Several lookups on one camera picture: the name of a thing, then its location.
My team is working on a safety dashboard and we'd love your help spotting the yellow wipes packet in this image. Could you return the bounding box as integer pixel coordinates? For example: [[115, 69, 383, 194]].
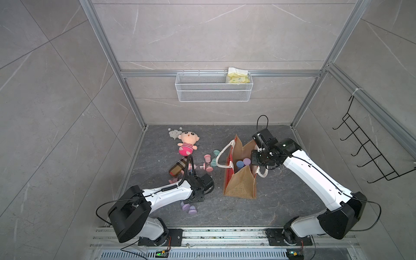
[[226, 67, 250, 84]]

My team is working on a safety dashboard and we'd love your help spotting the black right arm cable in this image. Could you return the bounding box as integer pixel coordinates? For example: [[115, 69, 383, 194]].
[[256, 114, 382, 232]]

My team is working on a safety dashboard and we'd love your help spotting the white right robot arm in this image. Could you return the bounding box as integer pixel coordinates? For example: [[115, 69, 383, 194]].
[[251, 128, 367, 245]]

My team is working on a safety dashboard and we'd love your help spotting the black wire hook rack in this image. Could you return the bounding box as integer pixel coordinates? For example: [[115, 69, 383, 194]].
[[332, 95, 416, 184]]

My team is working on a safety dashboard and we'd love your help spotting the pink plush doll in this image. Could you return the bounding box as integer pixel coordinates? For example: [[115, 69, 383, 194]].
[[177, 131, 200, 157]]

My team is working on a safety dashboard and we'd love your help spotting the white wire wall basket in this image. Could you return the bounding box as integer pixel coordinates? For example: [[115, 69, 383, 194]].
[[175, 73, 253, 102]]

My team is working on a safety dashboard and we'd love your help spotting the pink hourglass upright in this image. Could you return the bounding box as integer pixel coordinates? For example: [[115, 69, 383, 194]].
[[204, 154, 211, 163]]

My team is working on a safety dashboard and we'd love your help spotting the purple hourglass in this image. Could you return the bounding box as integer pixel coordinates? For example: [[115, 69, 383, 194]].
[[181, 201, 191, 211], [188, 206, 198, 215], [243, 158, 251, 166]]

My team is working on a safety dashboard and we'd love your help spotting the pink hourglass lying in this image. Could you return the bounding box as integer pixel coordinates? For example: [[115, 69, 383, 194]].
[[188, 162, 213, 173]]

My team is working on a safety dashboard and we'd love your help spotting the white fluffy plush toy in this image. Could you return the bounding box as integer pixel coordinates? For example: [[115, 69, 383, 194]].
[[168, 127, 183, 140]]

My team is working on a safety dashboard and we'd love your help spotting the plaid fabric pouch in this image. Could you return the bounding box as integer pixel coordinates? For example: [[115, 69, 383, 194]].
[[169, 157, 188, 177]]

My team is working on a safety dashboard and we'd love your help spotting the green hourglass near bag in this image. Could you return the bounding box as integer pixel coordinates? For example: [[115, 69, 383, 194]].
[[211, 149, 220, 167]]

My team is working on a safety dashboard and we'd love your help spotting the blue hourglass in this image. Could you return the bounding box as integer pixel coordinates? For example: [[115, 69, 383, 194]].
[[236, 160, 245, 169]]

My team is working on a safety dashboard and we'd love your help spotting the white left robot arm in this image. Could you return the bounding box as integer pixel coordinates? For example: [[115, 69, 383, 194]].
[[108, 174, 214, 245]]

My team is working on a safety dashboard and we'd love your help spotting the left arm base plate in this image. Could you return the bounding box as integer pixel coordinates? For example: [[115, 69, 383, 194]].
[[138, 229, 184, 247]]

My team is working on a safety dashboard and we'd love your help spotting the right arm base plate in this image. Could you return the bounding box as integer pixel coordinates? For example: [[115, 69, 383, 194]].
[[265, 228, 313, 247]]

